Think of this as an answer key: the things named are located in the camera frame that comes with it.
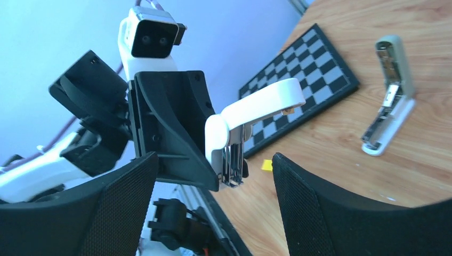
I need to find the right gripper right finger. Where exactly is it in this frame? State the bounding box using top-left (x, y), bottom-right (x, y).
top-left (272, 153), bottom-right (451, 255)

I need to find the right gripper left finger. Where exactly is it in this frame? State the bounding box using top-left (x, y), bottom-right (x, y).
top-left (1, 153), bottom-right (158, 255)

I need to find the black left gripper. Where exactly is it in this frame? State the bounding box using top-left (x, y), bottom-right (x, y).
top-left (49, 50), bottom-right (219, 191)

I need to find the grey white stapler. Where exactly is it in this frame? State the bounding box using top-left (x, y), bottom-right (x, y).
top-left (361, 35), bottom-right (416, 156)

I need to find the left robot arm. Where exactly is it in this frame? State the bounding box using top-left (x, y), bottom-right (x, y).
top-left (1, 51), bottom-right (220, 203)

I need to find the black white checkerboard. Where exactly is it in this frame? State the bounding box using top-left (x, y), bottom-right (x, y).
top-left (238, 23), bottom-right (360, 158)

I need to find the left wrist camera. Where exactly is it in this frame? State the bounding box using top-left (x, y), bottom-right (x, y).
top-left (117, 6), bottom-right (187, 81)

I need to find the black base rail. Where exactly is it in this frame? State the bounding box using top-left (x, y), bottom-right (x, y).
top-left (138, 183), bottom-right (253, 256)

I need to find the left aluminium frame post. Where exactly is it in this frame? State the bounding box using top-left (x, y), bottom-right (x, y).
top-left (288, 0), bottom-right (314, 15)

